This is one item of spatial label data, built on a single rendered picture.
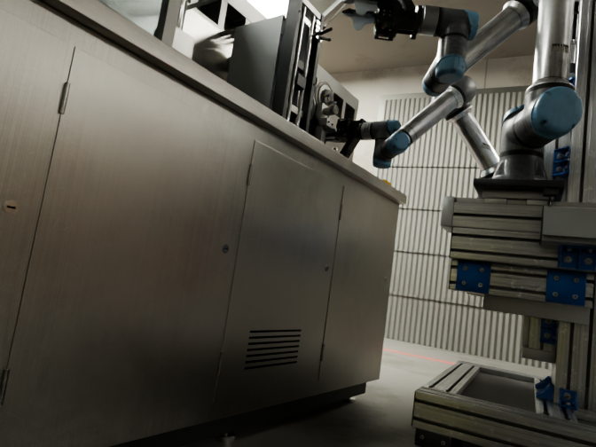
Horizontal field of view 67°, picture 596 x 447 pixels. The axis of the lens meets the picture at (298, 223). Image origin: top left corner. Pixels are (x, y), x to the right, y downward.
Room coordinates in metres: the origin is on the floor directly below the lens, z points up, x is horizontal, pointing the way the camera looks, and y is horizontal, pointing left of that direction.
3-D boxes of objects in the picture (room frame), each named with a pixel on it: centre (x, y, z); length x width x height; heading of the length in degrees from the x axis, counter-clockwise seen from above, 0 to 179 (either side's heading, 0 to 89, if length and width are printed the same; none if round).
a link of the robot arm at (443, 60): (1.17, -0.35, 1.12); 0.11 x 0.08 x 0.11; 178
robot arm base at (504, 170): (1.27, -0.62, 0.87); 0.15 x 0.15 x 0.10
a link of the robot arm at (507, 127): (1.27, -0.62, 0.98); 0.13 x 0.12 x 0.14; 178
